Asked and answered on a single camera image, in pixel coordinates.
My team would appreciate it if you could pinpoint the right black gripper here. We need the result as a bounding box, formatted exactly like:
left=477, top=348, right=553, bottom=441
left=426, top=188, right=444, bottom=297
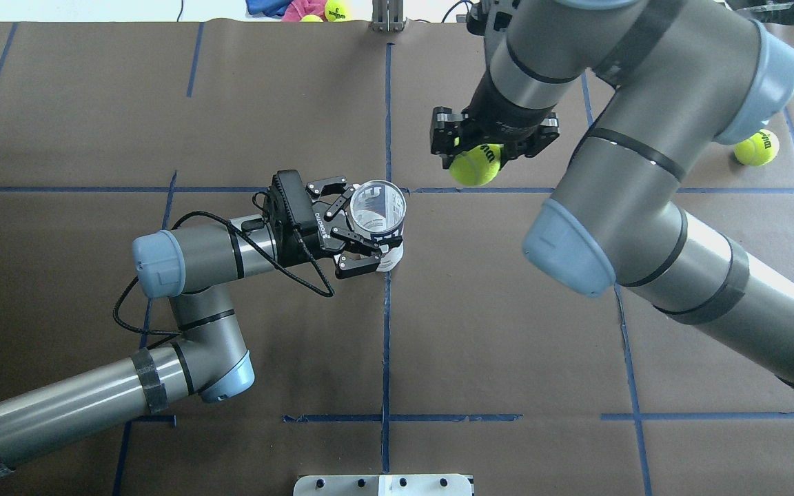
left=429, top=70, right=560, bottom=161

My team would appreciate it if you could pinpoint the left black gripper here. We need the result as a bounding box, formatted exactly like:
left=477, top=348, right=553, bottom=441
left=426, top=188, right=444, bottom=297
left=265, top=169, right=384, bottom=280

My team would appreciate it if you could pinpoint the clear tennis ball can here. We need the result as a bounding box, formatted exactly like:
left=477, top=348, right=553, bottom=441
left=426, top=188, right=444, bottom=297
left=349, top=180, right=407, bottom=242

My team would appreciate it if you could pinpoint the yellow tennis ball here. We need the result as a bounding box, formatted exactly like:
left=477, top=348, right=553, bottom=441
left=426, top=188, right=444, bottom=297
left=323, top=0, right=355, bottom=22
left=447, top=144, right=503, bottom=187
left=733, top=129, right=780, bottom=167

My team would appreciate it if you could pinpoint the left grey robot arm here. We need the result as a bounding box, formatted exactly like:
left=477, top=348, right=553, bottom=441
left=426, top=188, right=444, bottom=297
left=0, top=169, right=406, bottom=478

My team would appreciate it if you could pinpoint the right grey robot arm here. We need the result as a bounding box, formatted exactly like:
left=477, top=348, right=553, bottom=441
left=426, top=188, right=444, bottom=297
left=431, top=1, right=794, bottom=389

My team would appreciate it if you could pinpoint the yellow tennis ball on cloth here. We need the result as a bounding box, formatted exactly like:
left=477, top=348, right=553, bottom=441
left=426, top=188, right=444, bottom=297
left=323, top=0, right=355, bottom=22

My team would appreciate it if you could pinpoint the pink cloth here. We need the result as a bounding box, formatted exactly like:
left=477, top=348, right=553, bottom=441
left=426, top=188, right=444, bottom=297
left=281, top=0, right=327, bottom=22

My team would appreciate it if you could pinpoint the blue cloth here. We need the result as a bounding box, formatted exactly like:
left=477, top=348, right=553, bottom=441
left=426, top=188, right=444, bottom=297
left=245, top=0, right=292, bottom=18

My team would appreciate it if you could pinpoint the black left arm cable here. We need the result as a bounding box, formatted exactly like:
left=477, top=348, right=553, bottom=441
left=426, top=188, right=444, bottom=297
left=112, top=190, right=336, bottom=345

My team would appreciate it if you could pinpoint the black cable plug left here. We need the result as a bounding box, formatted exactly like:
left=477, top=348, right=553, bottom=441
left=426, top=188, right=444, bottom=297
left=440, top=0, right=473, bottom=23

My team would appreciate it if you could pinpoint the aluminium frame post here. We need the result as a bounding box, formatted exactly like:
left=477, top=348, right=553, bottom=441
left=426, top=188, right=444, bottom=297
left=371, top=0, right=407, bottom=32

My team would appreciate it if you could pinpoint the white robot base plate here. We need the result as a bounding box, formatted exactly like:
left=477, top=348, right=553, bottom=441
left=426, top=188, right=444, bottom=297
left=293, top=473, right=476, bottom=495

